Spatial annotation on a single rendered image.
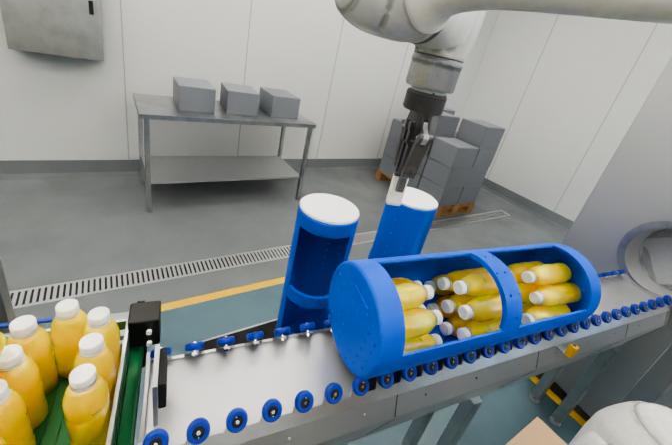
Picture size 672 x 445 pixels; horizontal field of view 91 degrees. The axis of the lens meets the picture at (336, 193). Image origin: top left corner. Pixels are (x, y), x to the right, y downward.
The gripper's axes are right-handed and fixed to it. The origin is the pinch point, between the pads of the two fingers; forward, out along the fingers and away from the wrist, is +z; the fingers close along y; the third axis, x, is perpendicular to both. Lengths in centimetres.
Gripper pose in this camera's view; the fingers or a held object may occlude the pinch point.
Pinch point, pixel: (397, 189)
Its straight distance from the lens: 70.0
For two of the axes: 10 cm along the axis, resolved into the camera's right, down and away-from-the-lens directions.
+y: -0.8, -4.3, 9.0
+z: -2.0, 8.9, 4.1
